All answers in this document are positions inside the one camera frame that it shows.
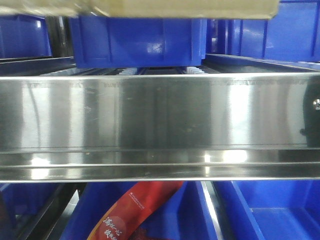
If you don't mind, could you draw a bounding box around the blue bin lower centre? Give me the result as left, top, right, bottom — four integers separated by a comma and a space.
60, 181, 217, 240

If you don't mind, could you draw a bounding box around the blue bin lower left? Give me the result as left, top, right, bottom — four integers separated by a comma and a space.
0, 183, 62, 240

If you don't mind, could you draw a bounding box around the red snack package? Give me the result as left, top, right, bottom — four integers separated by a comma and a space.
87, 181, 184, 240

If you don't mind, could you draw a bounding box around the brown cardboard carton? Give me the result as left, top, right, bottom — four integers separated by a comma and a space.
0, 0, 280, 20

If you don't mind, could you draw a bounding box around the blue bin upper centre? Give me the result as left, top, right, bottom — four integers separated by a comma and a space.
69, 15, 207, 68

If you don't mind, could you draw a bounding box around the blue bin upper right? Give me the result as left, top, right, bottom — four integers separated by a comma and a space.
206, 0, 320, 62

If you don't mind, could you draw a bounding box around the blue bin upper left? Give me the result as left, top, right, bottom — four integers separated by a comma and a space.
0, 15, 52, 59

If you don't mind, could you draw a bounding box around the stainless steel shelf front rail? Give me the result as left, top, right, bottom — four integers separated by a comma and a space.
0, 72, 320, 183

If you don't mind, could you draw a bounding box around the blue bin lower right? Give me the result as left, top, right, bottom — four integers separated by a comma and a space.
214, 180, 320, 240

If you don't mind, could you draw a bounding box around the blue bin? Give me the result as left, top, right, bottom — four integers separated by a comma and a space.
60, 181, 217, 240
206, 0, 320, 62
0, 183, 62, 240
0, 15, 52, 59
214, 180, 320, 240
69, 15, 207, 68

